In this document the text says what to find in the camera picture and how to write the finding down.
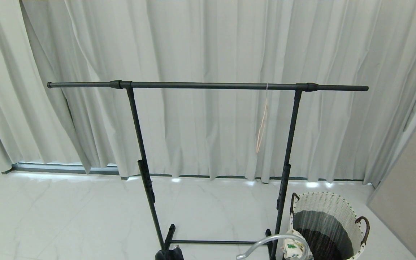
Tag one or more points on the white laundry basket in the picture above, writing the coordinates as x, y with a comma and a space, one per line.
330, 206

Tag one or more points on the cream printed garment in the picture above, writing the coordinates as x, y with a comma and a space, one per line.
293, 247

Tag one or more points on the pink clothes hanger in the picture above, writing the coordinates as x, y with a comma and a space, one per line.
280, 235
262, 126

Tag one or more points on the window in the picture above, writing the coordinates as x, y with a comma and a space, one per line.
49, 168

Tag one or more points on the black clothes rack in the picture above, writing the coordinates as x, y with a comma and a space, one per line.
211, 85

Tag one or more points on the white curtain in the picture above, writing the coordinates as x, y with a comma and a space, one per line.
211, 43

